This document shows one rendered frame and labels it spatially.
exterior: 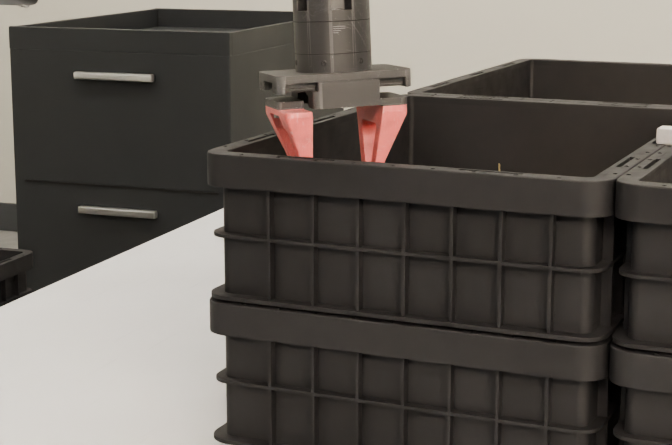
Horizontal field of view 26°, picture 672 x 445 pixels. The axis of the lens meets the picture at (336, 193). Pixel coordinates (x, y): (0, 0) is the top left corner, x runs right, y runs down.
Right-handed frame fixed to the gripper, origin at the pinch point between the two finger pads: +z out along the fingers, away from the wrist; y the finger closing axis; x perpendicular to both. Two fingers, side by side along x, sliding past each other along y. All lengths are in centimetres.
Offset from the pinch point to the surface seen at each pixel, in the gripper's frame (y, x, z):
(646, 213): -13.7, 22.8, -0.6
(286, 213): 5.4, 5.2, 0.5
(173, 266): 3, -60, 17
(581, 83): -45, -53, -2
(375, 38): -109, -338, 8
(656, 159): -19.4, 13.5, -2.5
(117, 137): -4, -162, 13
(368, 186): 0.8, 10.5, -1.8
